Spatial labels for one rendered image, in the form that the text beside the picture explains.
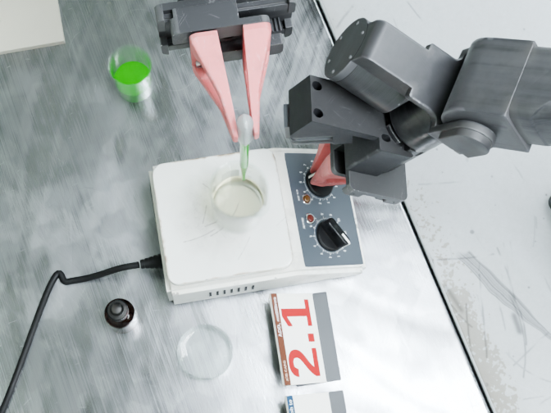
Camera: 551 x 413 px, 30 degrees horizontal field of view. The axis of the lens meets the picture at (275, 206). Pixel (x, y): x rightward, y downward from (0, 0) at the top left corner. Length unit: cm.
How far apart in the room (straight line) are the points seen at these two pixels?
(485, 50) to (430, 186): 31
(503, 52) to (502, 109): 5
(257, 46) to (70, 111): 40
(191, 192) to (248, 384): 20
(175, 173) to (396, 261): 25
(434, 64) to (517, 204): 31
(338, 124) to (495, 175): 30
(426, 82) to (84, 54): 43
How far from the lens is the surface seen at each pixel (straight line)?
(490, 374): 107
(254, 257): 97
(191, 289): 98
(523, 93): 78
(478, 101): 79
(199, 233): 97
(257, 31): 75
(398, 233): 108
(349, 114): 87
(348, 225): 104
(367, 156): 89
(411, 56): 83
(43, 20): 114
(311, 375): 102
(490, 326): 108
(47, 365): 105
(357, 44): 83
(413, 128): 87
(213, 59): 74
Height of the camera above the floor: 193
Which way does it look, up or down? 75 degrees down
